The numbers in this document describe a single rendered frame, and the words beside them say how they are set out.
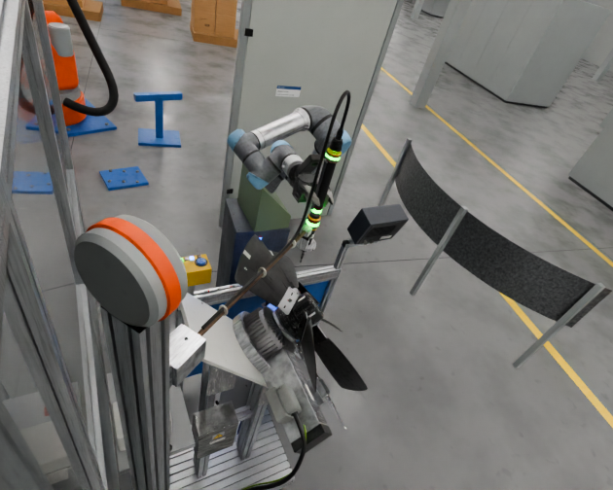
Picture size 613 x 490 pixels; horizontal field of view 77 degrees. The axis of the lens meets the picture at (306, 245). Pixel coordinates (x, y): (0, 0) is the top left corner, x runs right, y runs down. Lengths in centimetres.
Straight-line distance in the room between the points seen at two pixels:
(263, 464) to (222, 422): 82
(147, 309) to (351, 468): 216
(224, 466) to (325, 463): 58
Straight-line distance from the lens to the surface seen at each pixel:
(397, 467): 269
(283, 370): 140
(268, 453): 240
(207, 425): 160
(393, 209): 211
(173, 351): 86
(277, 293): 137
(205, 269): 172
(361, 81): 343
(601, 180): 760
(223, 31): 877
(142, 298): 54
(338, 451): 259
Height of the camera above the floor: 231
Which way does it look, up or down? 40 degrees down
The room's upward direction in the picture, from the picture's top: 17 degrees clockwise
